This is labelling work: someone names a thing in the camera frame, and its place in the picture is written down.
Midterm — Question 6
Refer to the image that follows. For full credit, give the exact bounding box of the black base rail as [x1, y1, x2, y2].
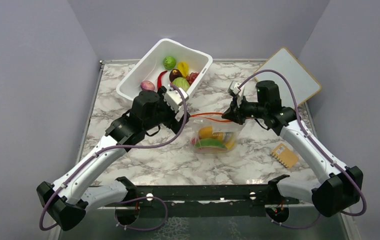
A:
[68, 177, 302, 220]

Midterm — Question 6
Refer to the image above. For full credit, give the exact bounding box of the clear zip top bag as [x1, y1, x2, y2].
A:
[190, 112, 244, 154]

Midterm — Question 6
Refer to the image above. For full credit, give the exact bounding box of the white board wooden frame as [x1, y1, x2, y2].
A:
[254, 47, 322, 108]

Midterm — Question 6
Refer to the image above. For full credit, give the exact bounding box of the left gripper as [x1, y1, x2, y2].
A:
[143, 86, 190, 134]

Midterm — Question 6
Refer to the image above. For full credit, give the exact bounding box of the red grapes bunch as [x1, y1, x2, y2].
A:
[186, 72, 199, 86]

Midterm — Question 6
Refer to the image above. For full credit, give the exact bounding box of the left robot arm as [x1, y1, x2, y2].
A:
[36, 84, 190, 231]

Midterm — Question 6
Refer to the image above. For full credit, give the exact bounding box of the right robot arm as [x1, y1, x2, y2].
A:
[222, 80, 367, 217]

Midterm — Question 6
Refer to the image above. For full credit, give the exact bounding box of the small green lime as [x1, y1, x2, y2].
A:
[162, 56, 177, 71]

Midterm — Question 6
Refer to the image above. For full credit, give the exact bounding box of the small yellow notebook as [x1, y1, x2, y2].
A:
[271, 143, 299, 169]

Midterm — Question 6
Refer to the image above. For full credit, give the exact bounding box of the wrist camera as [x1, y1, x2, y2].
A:
[227, 80, 245, 98]
[164, 85, 189, 113]

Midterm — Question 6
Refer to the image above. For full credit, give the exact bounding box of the red chili pepper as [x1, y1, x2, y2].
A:
[156, 70, 168, 90]

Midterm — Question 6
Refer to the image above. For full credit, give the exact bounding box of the yellow bell pepper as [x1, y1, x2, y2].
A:
[176, 61, 189, 78]

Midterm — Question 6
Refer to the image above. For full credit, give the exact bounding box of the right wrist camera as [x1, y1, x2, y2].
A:
[227, 80, 245, 98]

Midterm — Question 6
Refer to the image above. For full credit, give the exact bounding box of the dark purple fruit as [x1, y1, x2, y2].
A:
[169, 69, 183, 83]

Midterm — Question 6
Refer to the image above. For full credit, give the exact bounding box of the orange fake fruit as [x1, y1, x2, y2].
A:
[198, 126, 213, 140]

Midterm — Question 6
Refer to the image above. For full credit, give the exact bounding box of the purple onion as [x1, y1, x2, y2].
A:
[140, 80, 156, 91]

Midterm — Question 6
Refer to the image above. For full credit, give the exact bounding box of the green cabbage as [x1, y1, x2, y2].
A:
[172, 77, 191, 92]

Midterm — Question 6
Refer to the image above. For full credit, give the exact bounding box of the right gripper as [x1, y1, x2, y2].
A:
[222, 93, 268, 126]

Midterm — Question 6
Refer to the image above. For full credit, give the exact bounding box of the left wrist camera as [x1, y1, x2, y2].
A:
[164, 85, 189, 113]

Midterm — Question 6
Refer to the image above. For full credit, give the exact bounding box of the white plastic bin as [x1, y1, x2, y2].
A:
[115, 38, 214, 107]

